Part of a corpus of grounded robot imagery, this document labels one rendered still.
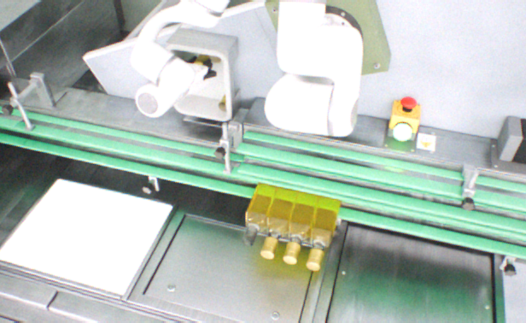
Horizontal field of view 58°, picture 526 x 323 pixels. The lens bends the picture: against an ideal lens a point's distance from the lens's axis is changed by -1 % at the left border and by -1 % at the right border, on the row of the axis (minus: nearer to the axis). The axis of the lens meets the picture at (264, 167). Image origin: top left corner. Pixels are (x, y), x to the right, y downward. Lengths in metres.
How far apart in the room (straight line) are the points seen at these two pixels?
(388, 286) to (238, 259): 0.41
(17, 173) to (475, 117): 1.42
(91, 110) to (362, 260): 0.93
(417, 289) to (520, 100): 0.55
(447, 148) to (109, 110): 0.99
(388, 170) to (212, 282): 0.54
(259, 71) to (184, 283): 0.60
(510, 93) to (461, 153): 0.18
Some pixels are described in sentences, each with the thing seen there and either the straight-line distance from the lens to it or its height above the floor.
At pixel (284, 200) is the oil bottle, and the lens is 1.26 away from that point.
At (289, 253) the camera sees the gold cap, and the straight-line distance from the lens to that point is 1.18.
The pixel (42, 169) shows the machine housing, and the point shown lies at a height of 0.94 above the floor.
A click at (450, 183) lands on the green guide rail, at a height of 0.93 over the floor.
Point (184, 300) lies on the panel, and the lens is 1.29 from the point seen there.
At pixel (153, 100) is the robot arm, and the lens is 1.08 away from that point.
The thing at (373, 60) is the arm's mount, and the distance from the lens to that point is 1.16.
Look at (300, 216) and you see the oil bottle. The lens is 1.23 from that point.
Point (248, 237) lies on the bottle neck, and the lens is 1.20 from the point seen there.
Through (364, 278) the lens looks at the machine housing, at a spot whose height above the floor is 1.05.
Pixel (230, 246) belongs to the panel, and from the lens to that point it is 1.37.
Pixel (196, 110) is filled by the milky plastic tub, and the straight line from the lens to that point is 1.39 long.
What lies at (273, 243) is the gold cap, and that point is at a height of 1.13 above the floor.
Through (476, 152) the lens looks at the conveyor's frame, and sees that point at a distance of 1.31.
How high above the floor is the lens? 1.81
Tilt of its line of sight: 42 degrees down
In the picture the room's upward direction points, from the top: 157 degrees counter-clockwise
